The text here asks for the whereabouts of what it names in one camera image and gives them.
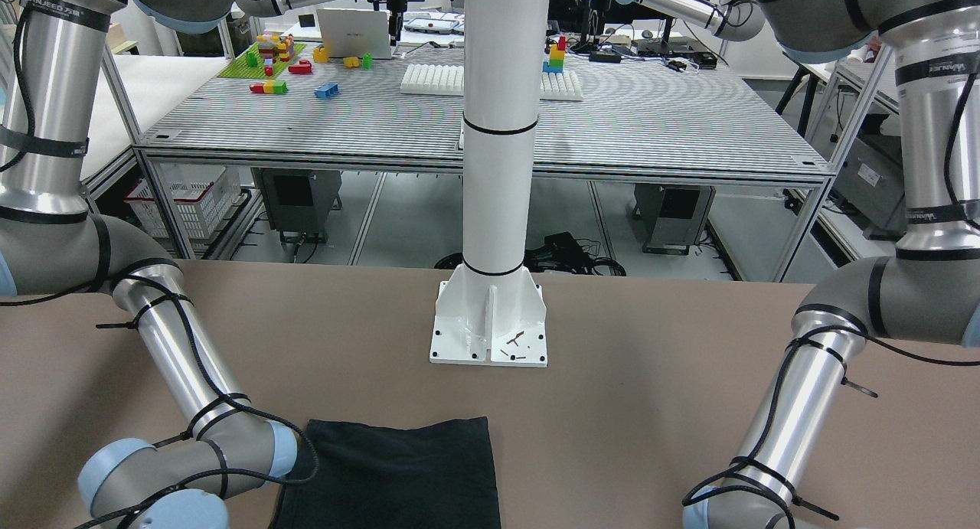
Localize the black graphic t-shirt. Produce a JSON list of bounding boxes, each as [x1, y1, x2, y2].
[[270, 416, 501, 528]]

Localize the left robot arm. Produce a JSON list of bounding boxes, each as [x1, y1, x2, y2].
[[619, 0, 979, 528]]

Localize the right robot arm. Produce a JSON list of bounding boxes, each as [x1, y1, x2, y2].
[[1, 0, 298, 528]]

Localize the white mounting column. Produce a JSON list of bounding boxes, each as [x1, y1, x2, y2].
[[430, 0, 549, 367]]

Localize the white laptop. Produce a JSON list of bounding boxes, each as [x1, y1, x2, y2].
[[315, 8, 393, 60]]

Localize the white plastic basket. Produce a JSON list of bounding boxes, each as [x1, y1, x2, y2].
[[125, 166, 241, 240]]

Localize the green lego baseplate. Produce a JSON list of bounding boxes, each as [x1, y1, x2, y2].
[[217, 43, 307, 81]]

